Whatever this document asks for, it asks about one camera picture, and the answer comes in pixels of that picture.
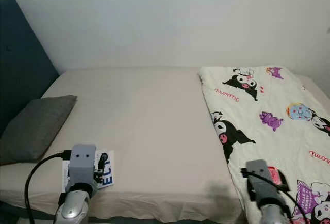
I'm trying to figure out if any white book with blue letters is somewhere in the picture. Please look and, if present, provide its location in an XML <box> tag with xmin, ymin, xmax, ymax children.
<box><xmin>62</xmin><ymin>149</ymin><xmax>115</xmax><ymax>191</ymax></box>

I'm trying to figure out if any cream cartoon print quilt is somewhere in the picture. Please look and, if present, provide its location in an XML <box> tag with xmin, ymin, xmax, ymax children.
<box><xmin>199</xmin><ymin>66</ymin><xmax>330</xmax><ymax>224</ymax></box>

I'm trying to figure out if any mattress with beige sheet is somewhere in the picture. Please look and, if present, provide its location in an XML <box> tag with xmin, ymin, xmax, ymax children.
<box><xmin>0</xmin><ymin>67</ymin><xmax>330</xmax><ymax>223</ymax></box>

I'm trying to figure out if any dark blue bed base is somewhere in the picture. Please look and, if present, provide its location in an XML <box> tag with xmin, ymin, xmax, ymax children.
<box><xmin>0</xmin><ymin>201</ymin><xmax>62</xmax><ymax>224</ymax></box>

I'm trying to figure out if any blue fabric headboard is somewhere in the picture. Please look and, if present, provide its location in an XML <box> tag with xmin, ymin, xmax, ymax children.
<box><xmin>0</xmin><ymin>0</ymin><xmax>60</xmax><ymax>132</ymax></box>

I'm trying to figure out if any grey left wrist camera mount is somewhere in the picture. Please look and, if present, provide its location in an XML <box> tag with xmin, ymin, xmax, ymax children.
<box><xmin>70</xmin><ymin>144</ymin><xmax>97</xmax><ymax>194</ymax></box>

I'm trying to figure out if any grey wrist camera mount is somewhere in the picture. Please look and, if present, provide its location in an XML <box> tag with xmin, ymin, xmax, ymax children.
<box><xmin>70</xmin><ymin>144</ymin><xmax>97</xmax><ymax>194</ymax></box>
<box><xmin>245</xmin><ymin>159</ymin><xmax>282</xmax><ymax>206</ymax></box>

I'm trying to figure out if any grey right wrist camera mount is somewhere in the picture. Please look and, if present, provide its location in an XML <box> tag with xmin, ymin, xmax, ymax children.
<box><xmin>245</xmin><ymin>159</ymin><xmax>282</xmax><ymax>206</ymax></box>

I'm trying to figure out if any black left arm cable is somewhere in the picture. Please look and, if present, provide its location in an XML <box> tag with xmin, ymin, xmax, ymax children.
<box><xmin>24</xmin><ymin>151</ymin><xmax>72</xmax><ymax>224</ymax></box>

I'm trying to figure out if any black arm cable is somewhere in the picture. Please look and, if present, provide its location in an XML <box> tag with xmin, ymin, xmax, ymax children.
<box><xmin>241</xmin><ymin>167</ymin><xmax>307</xmax><ymax>224</ymax></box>
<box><xmin>24</xmin><ymin>151</ymin><xmax>72</xmax><ymax>224</ymax></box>

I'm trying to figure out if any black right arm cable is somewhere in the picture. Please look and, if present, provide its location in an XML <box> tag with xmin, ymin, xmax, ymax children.
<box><xmin>241</xmin><ymin>167</ymin><xmax>307</xmax><ymax>224</ymax></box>

